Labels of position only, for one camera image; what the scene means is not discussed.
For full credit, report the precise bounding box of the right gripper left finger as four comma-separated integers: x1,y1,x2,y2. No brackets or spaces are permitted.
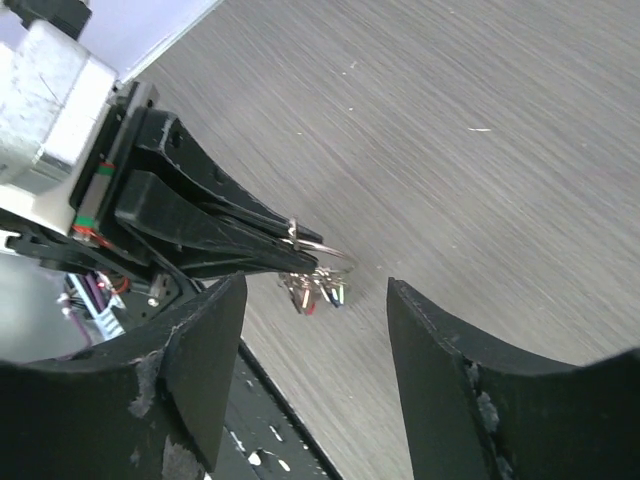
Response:
1,275,247,479

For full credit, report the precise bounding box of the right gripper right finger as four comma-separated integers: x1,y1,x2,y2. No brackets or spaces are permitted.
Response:
386,279,639,480

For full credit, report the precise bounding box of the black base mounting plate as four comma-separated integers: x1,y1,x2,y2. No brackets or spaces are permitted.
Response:
102,275,340,479

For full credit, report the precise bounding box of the white slotted cable duct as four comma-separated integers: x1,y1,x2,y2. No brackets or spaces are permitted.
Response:
66,272,125,341

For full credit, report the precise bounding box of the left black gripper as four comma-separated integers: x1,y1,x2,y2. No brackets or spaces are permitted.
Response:
1,82,318,279

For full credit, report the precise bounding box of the large metal keyring with keys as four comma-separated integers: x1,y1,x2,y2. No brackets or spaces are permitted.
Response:
278,218,357,316

